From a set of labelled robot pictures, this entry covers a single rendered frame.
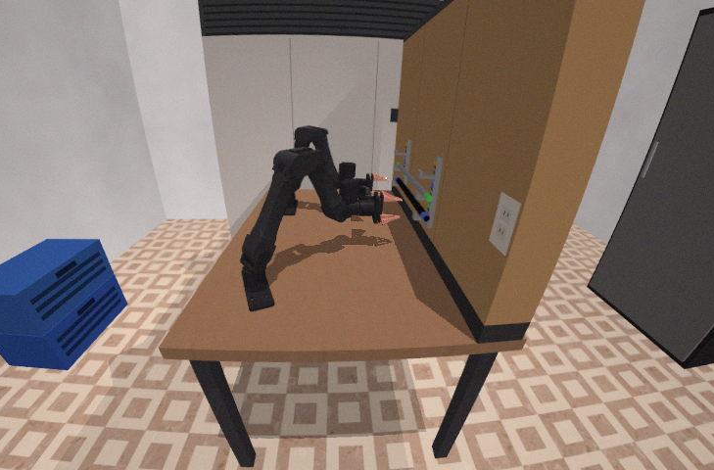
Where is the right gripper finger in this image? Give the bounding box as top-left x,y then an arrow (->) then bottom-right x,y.
380,213 -> 400,225
381,191 -> 402,202

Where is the large brown wooden panel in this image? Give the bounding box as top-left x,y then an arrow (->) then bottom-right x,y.
392,0 -> 645,344

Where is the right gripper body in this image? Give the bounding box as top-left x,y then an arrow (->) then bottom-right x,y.
359,192 -> 384,223

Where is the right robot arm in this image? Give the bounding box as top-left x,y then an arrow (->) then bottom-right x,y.
240,147 -> 374,311

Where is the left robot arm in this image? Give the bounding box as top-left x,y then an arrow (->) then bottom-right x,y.
284,125 -> 370,215

